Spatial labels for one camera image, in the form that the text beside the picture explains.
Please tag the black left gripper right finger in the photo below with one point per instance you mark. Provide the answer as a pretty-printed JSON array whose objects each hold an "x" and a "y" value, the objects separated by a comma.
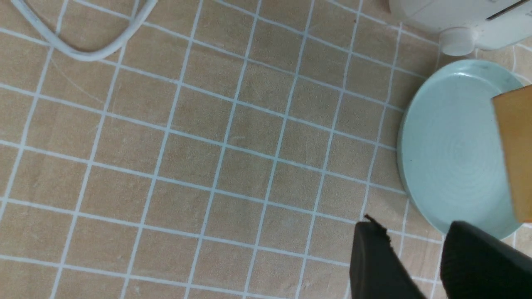
[{"x": 476, "y": 265}]

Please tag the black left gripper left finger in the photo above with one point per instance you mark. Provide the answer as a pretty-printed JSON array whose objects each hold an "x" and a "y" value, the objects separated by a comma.
[{"x": 375, "y": 270}]

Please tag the toast slice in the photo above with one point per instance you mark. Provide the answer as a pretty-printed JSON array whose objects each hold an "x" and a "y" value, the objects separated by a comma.
[{"x": 513, "y": 112}]

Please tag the light green plate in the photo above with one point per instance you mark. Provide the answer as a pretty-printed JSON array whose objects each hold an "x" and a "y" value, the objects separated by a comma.
[{"x": 449, "y": 152}]

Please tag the beige checkered tablecloth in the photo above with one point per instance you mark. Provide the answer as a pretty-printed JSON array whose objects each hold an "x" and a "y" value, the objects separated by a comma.
[{"x": 226, "y": 151}]

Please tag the white toaster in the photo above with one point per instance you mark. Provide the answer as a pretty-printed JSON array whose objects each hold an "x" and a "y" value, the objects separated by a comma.
[{"x": 465, "y": 25}]

